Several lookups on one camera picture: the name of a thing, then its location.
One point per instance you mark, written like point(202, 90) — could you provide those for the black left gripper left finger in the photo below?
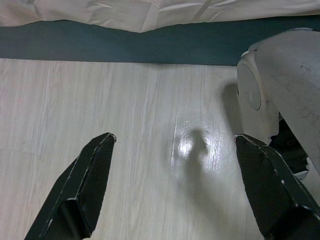
point(75, 195)

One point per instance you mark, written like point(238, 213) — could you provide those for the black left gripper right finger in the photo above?
point(272, 190)

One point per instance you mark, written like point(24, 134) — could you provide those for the blue fabric bed base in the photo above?
point(125, 47)

